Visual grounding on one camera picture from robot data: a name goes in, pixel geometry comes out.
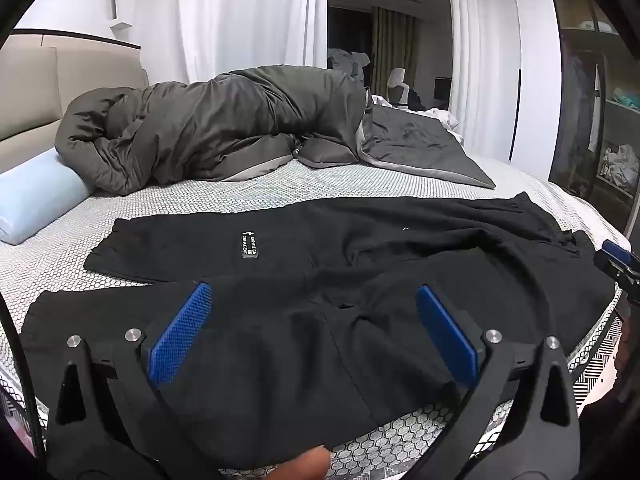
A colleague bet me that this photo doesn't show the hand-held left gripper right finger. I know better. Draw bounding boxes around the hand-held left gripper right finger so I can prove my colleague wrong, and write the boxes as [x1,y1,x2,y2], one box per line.
[410,285,582,467]

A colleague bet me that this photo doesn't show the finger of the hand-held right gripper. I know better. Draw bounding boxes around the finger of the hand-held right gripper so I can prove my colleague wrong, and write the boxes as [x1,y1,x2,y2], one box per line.
[594,240,640,306]

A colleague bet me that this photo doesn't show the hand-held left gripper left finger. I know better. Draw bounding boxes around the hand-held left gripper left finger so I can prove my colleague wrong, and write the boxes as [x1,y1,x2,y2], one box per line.
[47,281,236,462]

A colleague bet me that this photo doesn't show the black pants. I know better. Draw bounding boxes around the black pants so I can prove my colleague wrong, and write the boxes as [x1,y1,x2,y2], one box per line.
[20,191,616,453]

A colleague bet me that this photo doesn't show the person's left hand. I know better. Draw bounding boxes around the person's left hand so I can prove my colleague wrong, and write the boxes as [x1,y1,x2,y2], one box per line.
[272,447,331,480]

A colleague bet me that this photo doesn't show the white clothes pile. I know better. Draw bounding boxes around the white clothes pile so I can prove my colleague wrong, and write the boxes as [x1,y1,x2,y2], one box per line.
[600,144,640,196]

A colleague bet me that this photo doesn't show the dark open wardrobe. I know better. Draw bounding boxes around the dark open wardrobe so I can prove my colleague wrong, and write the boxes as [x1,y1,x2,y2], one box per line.
[545,0,640,241]

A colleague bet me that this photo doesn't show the light blue pillow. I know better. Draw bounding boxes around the light blue pillow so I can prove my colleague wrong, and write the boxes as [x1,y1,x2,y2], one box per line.
[0,147,98,246]

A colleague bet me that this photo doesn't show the grey duvet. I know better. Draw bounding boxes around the grey duvet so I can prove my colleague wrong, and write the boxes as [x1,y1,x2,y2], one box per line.
[55,65,497,197]

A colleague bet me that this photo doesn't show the dark grey pillow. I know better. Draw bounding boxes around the dark grey pillow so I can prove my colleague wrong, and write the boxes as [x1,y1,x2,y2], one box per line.
[297,132,362,169]

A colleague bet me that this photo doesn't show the white office chair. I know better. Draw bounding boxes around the white office chair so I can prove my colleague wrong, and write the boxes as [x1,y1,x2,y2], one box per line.
[387,67,411,107]

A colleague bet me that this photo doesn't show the white curtain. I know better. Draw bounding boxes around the white curtain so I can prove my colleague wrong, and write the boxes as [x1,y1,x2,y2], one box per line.
[445,0,523,161]

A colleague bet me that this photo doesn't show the beige headboard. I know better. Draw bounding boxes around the beige headboard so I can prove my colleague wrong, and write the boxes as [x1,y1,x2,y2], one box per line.
[0,30,151,176]

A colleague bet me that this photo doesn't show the grey hanging clothes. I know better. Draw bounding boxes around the grey hanging clothes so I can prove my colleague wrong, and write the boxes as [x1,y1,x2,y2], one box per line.
[327,47,373,81]

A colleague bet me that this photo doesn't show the olive curtain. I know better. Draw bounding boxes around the olive curtain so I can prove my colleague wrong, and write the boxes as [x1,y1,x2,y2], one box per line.
[370,6,418,96]

